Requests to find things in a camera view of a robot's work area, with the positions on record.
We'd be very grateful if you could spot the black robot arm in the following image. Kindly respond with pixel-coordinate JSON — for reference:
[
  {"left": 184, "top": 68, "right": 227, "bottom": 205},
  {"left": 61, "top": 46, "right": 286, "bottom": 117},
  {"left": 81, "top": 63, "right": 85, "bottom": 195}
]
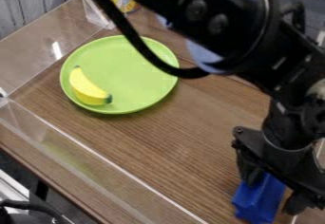
[{"left": 93, "top": 0, "right": 325, "bottom": 215}]

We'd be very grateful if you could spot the green plastic plate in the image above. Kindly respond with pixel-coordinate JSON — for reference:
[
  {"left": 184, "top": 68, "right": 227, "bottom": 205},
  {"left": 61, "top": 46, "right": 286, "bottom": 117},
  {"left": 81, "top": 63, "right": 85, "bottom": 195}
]
[{"left": 60, "top": 35, "right": 178, "bottom": 115}]

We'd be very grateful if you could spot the black cable at corner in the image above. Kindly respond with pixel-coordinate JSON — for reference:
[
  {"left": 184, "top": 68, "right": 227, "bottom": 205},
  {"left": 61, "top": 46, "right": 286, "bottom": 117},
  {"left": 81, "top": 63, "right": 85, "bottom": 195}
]
[{"left": 0, "top": 198, "right": 64, "bottom": 224}]

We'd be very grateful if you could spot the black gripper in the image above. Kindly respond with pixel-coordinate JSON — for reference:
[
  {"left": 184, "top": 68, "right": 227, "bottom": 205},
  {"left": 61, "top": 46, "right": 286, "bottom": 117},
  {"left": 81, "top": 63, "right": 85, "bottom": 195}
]
[{"left": 233, "top": 120, "right": 325, "bottom": 215}]

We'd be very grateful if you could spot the yellow toy banana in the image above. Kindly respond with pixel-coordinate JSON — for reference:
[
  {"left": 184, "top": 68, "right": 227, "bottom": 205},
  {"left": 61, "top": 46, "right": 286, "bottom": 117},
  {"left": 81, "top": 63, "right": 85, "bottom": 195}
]
[{"left": 68, "top": 65, "right": 112, "bottom": 105}]

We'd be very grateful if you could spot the yellow labelled tin can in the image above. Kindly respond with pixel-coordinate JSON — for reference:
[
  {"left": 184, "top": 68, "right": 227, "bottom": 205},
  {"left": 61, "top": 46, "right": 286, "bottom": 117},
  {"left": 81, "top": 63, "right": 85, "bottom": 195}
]
[{"left": 112, "top": 0, "right": 139, "bottom": 13}]

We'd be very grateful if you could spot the blue cross-shaped block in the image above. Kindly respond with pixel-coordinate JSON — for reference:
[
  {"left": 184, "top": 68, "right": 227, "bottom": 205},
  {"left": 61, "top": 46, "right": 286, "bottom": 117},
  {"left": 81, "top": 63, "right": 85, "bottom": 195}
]
[{"left": 233, "top": 174, "right": 286, "bottom": 224}]

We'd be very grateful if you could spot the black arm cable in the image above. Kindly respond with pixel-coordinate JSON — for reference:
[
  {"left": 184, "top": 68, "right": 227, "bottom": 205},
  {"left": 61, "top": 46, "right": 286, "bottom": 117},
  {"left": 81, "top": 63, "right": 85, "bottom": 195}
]
[{"left": 80, "top": 0, "right": 212, "bottom": 80}]

